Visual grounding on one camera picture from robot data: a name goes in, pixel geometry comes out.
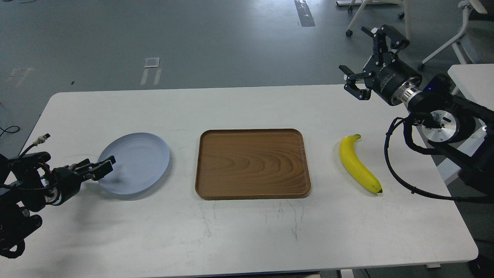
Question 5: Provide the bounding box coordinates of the white chair base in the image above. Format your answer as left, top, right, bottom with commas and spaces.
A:
335, 0, 411, 50

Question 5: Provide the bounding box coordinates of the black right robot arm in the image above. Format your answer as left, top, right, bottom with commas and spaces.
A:
339, 25, 494, 203

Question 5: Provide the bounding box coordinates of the brown wooden tray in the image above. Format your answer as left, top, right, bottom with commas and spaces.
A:
195, 129, 311, 200

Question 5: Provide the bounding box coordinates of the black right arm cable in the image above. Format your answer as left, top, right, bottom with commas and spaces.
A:
384, 117, 494, 203

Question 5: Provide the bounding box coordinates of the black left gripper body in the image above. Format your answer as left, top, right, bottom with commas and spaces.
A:
49, 167, 83, 205

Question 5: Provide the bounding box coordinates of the white rolling chair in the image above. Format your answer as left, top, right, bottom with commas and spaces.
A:
418, 0, 494, 71

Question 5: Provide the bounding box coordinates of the light blue plate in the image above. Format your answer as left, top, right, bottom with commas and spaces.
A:
99, 132, 171, 195

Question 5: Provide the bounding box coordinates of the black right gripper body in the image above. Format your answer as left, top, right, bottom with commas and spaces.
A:
365, 57, 422, 106

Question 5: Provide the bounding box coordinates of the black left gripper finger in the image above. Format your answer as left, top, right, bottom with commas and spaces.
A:
81, 164, 113, 181
71, 156, 116, 173

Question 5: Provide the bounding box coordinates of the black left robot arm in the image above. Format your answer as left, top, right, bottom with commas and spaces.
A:
0, 134, 116, 259

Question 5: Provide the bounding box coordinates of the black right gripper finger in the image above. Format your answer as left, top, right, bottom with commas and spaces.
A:
339, 65, 372, 100
360, 24, 410, 64

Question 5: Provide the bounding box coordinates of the yellow banana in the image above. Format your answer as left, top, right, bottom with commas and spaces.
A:
338, 134, 383, 193

